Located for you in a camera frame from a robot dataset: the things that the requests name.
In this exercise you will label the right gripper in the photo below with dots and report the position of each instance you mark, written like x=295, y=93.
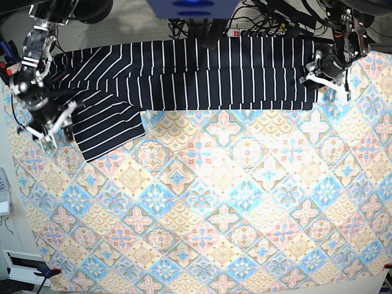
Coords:
x=48, y=117

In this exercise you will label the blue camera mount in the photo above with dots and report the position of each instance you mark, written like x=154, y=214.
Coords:
x=170, y=9

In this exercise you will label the white box on floor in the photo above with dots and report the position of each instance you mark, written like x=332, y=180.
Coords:
x=23, y=266

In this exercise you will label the white power strip red switch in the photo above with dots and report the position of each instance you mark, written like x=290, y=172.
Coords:
x=274, y=32

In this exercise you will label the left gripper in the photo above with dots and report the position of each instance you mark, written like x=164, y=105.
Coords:
x=324, y=66

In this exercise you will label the navy white striped T-shirt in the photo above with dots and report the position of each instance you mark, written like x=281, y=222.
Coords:
x=114, y=84

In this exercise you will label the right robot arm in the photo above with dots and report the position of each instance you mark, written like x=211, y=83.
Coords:
x=30, y=81

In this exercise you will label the patterned colourful tablecloth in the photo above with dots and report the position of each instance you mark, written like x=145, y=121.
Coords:
x=218, y=201

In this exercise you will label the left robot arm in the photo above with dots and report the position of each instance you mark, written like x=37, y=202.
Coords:
x=350, y=40

